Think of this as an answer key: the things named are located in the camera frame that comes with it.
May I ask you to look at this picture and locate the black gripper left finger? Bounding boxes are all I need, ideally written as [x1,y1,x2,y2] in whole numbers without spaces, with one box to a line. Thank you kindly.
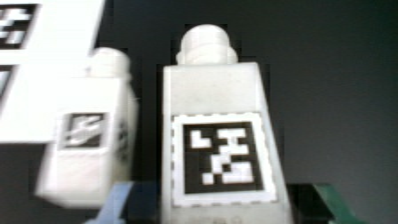
[82,181,158,224]

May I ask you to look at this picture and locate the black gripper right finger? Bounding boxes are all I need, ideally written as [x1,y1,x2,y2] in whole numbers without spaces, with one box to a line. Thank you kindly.
[288,183,362,224]

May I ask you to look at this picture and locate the white table leg with tag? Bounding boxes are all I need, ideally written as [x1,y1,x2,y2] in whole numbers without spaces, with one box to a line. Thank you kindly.
[162,24,293,224]

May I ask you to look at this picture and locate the white table leg centre right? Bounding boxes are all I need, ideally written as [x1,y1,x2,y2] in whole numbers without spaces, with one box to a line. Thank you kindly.
[35,47,138,208]

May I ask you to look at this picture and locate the white base tag plate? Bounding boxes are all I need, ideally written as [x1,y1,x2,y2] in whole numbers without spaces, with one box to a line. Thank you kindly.
[0,0,106,144]

